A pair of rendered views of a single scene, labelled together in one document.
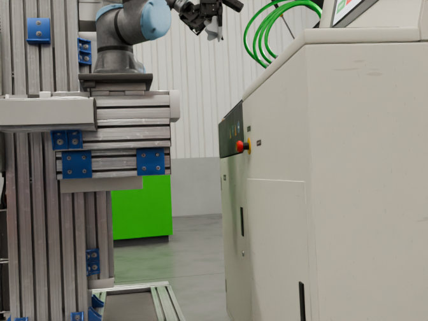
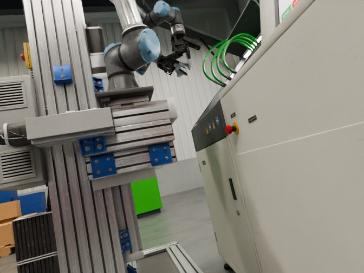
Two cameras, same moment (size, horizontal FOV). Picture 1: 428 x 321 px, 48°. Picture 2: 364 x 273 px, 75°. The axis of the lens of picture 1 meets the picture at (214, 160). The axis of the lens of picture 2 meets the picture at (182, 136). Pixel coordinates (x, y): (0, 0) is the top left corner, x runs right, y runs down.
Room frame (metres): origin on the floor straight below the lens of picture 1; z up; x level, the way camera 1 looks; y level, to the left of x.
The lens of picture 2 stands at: (0.55, 0.17, 0.69)
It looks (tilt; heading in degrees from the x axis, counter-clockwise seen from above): 8 degrees up; 356
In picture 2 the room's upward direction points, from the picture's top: 12 degrees counter-clockwise
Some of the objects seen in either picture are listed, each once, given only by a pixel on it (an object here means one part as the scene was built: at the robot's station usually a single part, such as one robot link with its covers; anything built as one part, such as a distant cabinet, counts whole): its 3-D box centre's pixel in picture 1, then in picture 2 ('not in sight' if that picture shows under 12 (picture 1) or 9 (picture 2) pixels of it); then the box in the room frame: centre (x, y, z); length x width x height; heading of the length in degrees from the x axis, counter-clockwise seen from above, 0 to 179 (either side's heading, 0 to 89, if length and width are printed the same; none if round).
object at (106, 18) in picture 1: (116, 28); (119, 62); (1.54, 0.30, 1.20); 0.13 x 0.12 x 0.14; 55
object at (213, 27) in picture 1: (214, 28); (184, 60); (1.76, -0.02, 1.26); 0.06 x 0.03 x 0.09; 96
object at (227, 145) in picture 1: (234, 135); (208, 131); (1.90, -0.08, 0.87); 0.62 x 0.04 x 0.16; 6
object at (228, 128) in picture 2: (242, 146); (231, 129); (1.45, -0.09, 0.80); 0.05 x 0.04 x 0.05; 6
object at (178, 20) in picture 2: not in sight; (175, 19); (1.77, -0.02, 1.53); 0.09 x 0.08 x 0.11; 145
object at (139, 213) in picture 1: (120, 183); (128, 183); (5.35, 1.06, 0.65); 0.95 x 0.86 x 1.30; 109
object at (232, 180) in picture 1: (234, 241); (222, 205); (1.90, -0.07, 0.44); 0.65 x 0.02 x 0.68; 6
